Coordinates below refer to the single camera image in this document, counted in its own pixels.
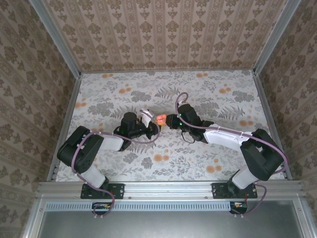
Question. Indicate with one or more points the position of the aluminium base beam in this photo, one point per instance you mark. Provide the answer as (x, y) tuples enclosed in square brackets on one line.
[(168, 189)]

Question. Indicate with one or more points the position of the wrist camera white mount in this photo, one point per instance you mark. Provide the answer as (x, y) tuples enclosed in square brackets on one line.
[(182, 102), (148, 115)]

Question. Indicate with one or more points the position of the aluminium side rail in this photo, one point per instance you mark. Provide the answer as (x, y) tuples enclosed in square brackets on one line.
[(69, 109), (264, 99)]

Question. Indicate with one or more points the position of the aluminium back rail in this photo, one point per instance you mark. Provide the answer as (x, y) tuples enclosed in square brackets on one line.
[(173, 71)]

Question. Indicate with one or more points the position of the pink rounded rectangular charging case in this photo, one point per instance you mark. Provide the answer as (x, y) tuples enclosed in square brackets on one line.
[(161, 118)]

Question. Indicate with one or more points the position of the black electronics box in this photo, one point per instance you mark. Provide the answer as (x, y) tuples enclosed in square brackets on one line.
[(101, 207), (239, 207)]

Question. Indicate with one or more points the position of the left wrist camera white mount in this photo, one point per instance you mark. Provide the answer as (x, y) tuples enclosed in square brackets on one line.
[(148, 115)]

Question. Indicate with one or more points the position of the grey sheet metal panel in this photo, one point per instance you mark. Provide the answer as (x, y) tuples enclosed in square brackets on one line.
[(168, 225)]

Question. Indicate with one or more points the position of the aluminium corner post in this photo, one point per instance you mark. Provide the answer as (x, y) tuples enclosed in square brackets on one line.
[(276, 37), (57, 37)]

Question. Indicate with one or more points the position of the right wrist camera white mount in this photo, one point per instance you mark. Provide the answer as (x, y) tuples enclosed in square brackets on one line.
[(182, 102)]

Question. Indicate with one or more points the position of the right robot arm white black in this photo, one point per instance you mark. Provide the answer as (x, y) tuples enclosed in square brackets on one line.
[(223, 137)]

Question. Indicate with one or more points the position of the floral patterned table cover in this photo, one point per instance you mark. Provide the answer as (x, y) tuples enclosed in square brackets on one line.
[(173, 163)]

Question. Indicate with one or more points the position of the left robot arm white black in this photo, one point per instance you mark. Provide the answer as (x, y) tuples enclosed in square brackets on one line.
[(79, 148)]

